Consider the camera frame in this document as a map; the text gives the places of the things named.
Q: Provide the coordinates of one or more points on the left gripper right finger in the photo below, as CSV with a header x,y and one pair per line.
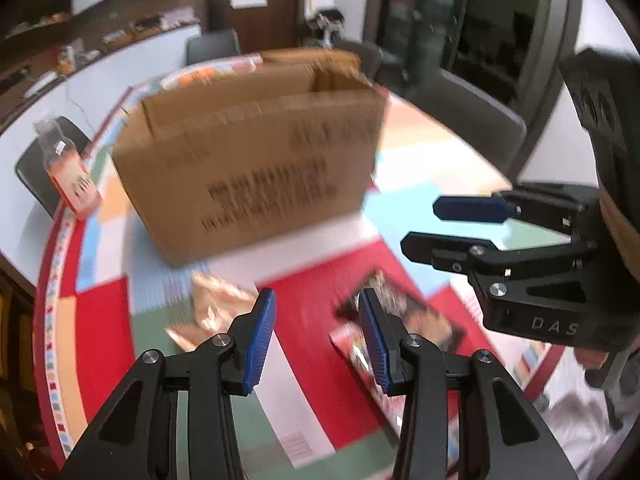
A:
x,y
501,434

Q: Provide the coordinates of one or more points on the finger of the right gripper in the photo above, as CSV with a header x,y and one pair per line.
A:
x,y
475,256
549,211

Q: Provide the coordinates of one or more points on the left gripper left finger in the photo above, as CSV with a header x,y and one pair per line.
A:
x,y
134,434

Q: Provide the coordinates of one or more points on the dark brown snack packet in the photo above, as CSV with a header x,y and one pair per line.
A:
x,y
417,316

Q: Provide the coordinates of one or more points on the person's right hand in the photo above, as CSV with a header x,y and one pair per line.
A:
x,y
590,359

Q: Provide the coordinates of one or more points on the dark chair right near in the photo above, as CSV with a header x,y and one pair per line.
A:
x,y
495,131

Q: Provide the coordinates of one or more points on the colourful patchwork tablecloth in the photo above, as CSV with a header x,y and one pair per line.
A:
x,y
104,296

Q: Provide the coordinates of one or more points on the red snack packet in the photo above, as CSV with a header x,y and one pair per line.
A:
x,y
349,340

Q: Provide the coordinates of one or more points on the pink snack packet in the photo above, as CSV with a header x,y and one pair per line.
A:
x,y
208,307

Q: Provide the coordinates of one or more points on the dark chair right far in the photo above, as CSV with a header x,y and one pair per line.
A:
x,y
376,63

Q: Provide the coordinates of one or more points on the black glass cabinet door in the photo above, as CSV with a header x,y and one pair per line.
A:
x,y
420,35

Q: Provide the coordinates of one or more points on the white side cart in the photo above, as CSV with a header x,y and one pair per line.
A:
x,y
325,28

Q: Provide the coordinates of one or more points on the pink drink bottle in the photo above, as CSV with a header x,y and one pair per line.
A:
x,y
66,170

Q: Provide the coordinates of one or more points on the brown cardboard box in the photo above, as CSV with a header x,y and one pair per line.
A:
x,y
217,166

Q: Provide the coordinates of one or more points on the brown entrance door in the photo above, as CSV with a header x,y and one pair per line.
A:
x,y
260,25

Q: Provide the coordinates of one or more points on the dark chair far end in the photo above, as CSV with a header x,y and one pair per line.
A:
x,y
222,43

